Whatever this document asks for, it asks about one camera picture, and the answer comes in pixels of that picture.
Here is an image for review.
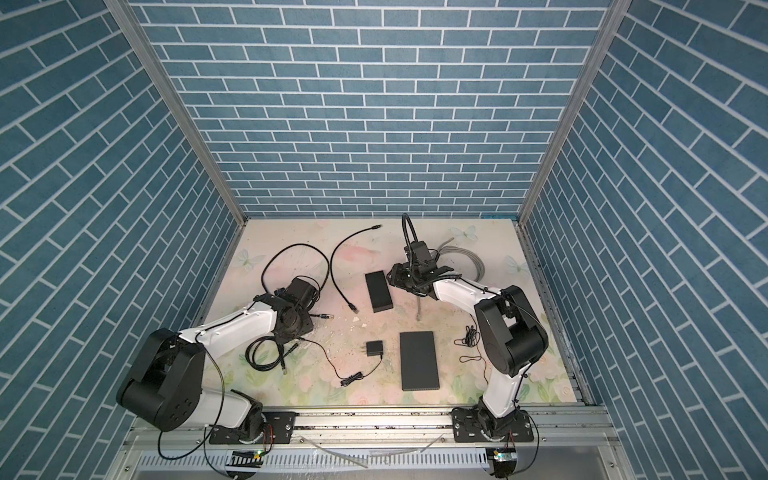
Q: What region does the long black ethernet cable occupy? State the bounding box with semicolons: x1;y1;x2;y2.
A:
328;224;383;314

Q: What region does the black power adapter with cord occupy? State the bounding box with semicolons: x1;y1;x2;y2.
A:
298;337;384;388

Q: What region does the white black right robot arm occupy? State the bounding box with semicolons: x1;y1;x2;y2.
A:
386;241;549;420

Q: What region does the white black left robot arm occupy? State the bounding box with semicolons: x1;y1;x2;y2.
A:
116;277;319;442

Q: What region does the large flat black box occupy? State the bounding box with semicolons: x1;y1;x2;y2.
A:
399;331;440;391

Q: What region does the black ethernet cable loop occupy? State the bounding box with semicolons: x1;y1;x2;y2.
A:
260;242;336;319

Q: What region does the grey coiled cable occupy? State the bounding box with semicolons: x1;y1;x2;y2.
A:
413;237;486;319

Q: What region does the thin black wire tangle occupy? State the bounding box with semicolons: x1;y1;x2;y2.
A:
452;324;490;385

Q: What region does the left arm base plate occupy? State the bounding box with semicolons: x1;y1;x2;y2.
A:
209;411;297;447

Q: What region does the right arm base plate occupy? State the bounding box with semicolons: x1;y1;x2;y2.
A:
450;405;534;443

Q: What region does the aluminium front rail frame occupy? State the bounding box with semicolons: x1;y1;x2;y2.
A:
106;404;634;479

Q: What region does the aluminium corner post left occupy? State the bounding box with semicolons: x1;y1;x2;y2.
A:
104;0;247;227

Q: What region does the aluminium corner post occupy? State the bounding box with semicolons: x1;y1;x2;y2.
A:
518;0;631;226
104;0;247;227

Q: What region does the aluminium corner post right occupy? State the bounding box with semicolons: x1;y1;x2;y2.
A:
518;0;631;226

